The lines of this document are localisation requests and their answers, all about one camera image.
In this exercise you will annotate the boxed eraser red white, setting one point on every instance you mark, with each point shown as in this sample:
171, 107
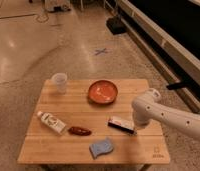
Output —
122, 124

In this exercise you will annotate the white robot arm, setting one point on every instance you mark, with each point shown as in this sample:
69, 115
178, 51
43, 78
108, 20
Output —
146, 107

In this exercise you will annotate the orange bowl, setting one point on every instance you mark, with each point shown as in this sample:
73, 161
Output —
102, 92

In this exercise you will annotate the wooden folding table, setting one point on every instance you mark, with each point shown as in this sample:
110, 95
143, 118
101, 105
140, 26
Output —
43, 146

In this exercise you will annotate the clear plastic cup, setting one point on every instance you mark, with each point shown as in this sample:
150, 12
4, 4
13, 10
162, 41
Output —
60, 81

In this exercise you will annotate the dark red sausage toy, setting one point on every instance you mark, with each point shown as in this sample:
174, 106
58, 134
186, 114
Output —
79, 131

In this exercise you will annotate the white tube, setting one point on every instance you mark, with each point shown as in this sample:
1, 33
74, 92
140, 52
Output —
51, 121

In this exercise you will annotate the blue sponge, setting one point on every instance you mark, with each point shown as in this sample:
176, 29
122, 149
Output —
101, 147

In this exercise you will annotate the black object on floor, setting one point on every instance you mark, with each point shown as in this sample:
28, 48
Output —
115, 25

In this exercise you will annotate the white machine base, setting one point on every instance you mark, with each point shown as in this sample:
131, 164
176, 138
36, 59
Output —
51, 5

